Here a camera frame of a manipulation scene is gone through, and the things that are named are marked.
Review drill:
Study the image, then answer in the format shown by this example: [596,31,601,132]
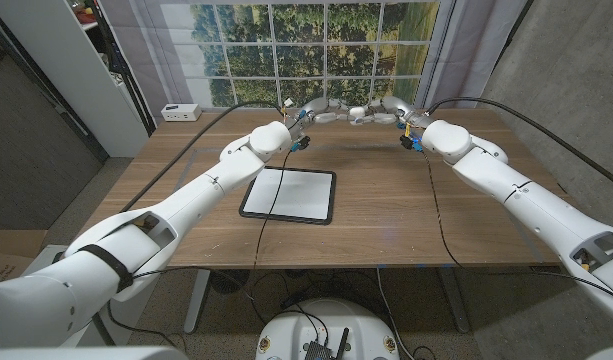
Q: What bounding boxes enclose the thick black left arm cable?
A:
[120,101,287,214]

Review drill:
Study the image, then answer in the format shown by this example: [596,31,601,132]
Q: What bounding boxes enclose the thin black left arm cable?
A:
[105,149,293,346]

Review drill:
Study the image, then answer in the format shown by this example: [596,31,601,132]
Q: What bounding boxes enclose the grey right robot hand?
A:
[358,95,435,129]

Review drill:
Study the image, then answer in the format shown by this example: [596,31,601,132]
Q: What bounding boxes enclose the white floor cable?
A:
[375,267,405,351]

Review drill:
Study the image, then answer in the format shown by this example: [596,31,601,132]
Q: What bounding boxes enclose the black round floor object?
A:
[208,269,251,295]

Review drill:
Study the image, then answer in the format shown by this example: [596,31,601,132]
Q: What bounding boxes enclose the black antenna module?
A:
[302,327,351,360]

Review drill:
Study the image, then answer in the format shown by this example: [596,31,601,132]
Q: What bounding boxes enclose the cardboard box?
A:
[0,228,48,284]

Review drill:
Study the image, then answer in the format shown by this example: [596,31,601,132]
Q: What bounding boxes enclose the black backdrop stand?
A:
[490,0,535,76]
[85,0,156,135]

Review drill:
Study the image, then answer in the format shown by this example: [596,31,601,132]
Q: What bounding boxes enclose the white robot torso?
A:
[0,343,613,360]

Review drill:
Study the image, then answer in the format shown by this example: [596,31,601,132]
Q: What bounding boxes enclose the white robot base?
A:
[255,298,401,360]

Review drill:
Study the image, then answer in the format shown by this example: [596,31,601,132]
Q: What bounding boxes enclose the white power strip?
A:
[160,103,203,123]

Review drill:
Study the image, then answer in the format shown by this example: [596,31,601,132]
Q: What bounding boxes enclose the black floor cable bundle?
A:
[249,269,377,326]

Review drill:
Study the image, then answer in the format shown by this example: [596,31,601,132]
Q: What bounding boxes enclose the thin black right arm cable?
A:
[421,149,613,305]

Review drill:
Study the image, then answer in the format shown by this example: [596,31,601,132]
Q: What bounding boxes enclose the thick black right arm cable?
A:
[425,95,613,191]

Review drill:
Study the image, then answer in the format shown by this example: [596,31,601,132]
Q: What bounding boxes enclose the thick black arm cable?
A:
[425,95,613,191]
[120,101,287,214]

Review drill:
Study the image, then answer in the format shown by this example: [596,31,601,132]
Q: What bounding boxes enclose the metal table leg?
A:
[183,269,212,335]
[438,267,471,334]

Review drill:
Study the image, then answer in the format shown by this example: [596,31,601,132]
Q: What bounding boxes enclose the white cabinet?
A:
[0,0,150,159]

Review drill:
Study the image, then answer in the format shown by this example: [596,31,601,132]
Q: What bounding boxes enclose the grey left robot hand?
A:
[285,96,355,144]

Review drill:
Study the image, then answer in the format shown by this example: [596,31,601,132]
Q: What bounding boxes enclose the small black-framed whiteboard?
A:
[238,166,337,226]

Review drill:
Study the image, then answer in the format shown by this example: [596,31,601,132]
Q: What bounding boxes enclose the printed window backdrop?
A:
[98,0,530,121]

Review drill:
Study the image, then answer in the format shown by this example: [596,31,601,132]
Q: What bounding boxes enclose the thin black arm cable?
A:
[421,149,613,305]
[105,149,293,346]

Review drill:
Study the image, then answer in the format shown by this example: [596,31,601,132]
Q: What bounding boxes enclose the white flat box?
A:
[20,243,67,279]

